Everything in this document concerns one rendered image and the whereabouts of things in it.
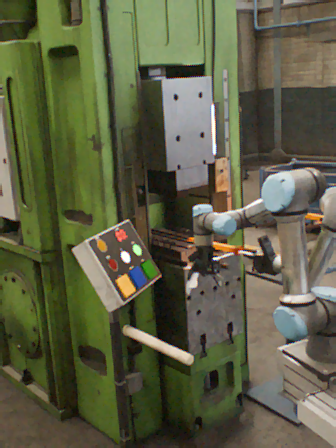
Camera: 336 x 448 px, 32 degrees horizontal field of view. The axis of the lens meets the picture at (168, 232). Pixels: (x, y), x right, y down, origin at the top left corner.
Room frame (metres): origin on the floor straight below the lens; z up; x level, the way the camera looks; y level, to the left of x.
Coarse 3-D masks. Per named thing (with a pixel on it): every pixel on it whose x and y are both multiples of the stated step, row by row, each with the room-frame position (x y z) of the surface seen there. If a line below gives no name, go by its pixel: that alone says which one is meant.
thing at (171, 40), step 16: (144, 0) 2.71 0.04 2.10; (160, 0) 2.77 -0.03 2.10; (176, 0) 2.83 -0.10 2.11; (192, 0) 2.89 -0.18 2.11; (144, 16) 2.70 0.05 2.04; (160, 16) 2.76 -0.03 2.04; (176, 16) 2.82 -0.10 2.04; (192, 16) 2.89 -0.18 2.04; (144, 32) 2.70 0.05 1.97; (160, 32) 2.76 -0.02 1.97; (176, 32) 2.82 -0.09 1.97; (192, 32) 2.89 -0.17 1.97; (144, 48) 2.69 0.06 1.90; (160, 48) 2.74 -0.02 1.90; (176, 48) 2.81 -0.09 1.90; (192, 48) 2.87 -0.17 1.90; (144, 64) 2.68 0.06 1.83; (160, 64) 2.74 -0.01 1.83; (176, 64) 2.81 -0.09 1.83; (192, 64) 2.88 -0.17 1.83
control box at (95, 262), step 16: (128, 224) 2.35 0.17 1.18; (96, 240) 2.12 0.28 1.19; (112, 240) 2.20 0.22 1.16; (128, 240) 2.28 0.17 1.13; (80, 256) 2.09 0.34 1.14; (96, 256) 2.07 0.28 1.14; (112, 256) 2.14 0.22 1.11; (144, 256) 2.30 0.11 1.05; (96, 272) 2.06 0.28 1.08; (112, 272) 2.08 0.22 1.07; (96, 288) 2.06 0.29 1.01; (112, 288) 2.03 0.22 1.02; (144, 288) 2.17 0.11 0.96; (112, 304) 2.03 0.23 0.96
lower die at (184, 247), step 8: (152, 232) 2.91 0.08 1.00; (176, 232) 2.89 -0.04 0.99; (160, 240) 2.78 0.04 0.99; (176, 240) 2.75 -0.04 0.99; (184, 240) 2.72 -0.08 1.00; (152, 248) 2.76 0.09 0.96; (160, 248) 2.71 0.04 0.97; (168, 248) 2.66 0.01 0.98; (176, 248) 2.65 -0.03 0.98; (184, 248) 2.64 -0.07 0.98; (192, 248) 2.64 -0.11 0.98; (176, 256) 2.62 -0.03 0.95; (184, 256) 2.61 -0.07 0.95
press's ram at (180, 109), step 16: (160, 80) 2.57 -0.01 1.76; (176, 80) 2.61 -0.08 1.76; (192, 80) 2.67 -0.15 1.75; (208, 80) 2.74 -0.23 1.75; (144, 96) 2.66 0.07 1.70; (160, 96) 2.57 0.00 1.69; (176, 96) 2.61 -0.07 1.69; (192, 96) 2.67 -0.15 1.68; (208, 96) 2.73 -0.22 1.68; (144, 112) 2.66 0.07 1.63; (160, 112) 2.58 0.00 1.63; (176, 112) 2.61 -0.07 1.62; (192, 112) 2.67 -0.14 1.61; (208, 112) 2.73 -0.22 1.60; (144, 128) 2.67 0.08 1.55; (160, 128) 2.58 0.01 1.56; (176, 128) 2.60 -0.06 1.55; (192, 128) 2.66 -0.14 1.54; (208, 128) 2.73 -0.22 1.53; (160, 144) 2.59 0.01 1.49; (176, 144) 2.60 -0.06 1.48; (192, 144) 2.66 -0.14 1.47; (208, 144) 2.73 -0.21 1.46; (160, 160) 2.59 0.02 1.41; (176, 160) 2.60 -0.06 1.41; (192, 160) 2.66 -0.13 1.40; (208, 160) 2.72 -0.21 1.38
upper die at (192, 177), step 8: (192, 168) 2.66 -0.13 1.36; (200, 168) 2.69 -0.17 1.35; (152, 176) 2.73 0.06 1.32; (160, 176) 2.68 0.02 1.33; (168, 176) 2.63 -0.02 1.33; (176, 176) 2.59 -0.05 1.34; (184, 176) 2.62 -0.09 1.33; (192, 176) 2.65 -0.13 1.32; (200, 176) 2.69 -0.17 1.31; (152, 184) 2.73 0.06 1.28; (160, 184) 2.68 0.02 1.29; (168, 184) 2.64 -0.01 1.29; (176, 184) 2.59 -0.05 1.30; (184, 184) 2.62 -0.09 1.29; (192, 184) 2.65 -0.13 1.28; (200, 184) 2.69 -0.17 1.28
